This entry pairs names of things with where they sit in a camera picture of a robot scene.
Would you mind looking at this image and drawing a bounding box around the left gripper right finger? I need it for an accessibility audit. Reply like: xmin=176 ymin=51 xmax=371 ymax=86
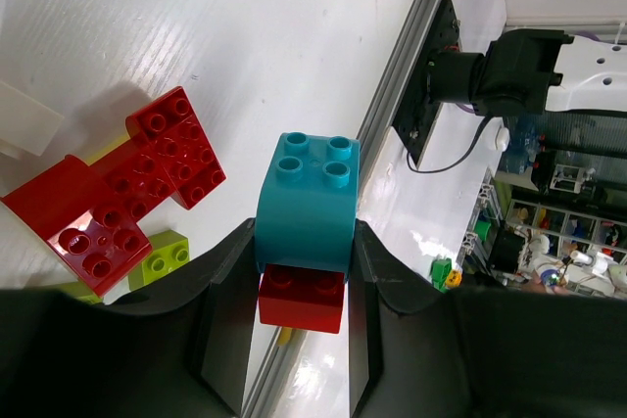
xmin=348 ymin=221 xmax=626 ymax=417

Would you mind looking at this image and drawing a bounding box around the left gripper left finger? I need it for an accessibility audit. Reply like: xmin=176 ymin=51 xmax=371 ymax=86
xmin=1 ymin=219 xmax=260 ymax=417

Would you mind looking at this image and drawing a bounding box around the small green square lego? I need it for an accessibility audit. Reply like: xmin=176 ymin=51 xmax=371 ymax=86
xmin=128 ymin=230 xmax=190 ymax=291

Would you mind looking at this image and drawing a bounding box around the red rounded lego brick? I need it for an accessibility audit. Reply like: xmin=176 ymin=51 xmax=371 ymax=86
xmin=258 ymin=264 xmax=345 ymax=334

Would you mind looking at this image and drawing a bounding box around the red lego cluster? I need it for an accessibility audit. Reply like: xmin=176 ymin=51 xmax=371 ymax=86
xmin=1 ymin=86 xmax=226 ymax=296

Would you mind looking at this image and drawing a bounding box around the teal rounded lego brick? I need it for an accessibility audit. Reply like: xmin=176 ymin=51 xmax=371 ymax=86
xmin=255 ymin=132 xmax=361 ymax=275

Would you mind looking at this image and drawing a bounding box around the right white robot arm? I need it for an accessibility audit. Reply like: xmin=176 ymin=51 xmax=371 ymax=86
xmin=427 ymin=28 xmax=626 ymax=118

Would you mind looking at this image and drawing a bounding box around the green and teal lego stack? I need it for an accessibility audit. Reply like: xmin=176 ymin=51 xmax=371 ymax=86
xmin=53 ymin=281 xmax=102 ymax=304

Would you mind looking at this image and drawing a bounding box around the white small lego piece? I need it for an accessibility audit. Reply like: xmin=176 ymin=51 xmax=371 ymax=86
xmin=1 ymin=82 xmax=64 ymax=159

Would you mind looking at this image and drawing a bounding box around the aluminium rail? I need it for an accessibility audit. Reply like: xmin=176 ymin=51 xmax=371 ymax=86
xmin=242 ymin=0 xmax=464 ymax=418

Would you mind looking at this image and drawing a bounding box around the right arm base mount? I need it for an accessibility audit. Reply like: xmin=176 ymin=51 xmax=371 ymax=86
xmin=391 ymin=0 xmax=464 ymax=169

